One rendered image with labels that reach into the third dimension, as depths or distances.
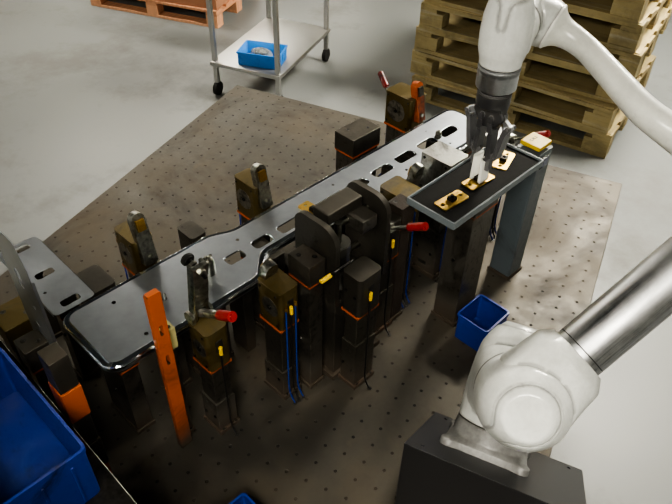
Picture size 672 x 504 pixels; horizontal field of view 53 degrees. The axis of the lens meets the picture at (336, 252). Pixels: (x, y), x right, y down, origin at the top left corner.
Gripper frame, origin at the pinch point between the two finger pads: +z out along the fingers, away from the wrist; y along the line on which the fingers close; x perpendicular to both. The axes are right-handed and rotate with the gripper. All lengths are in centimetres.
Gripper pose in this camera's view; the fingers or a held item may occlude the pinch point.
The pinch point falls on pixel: (480, 166)
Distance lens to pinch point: 164.9
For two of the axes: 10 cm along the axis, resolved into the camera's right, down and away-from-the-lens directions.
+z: -0.2, 7.5, 6.6
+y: -6.5, -5.1, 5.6
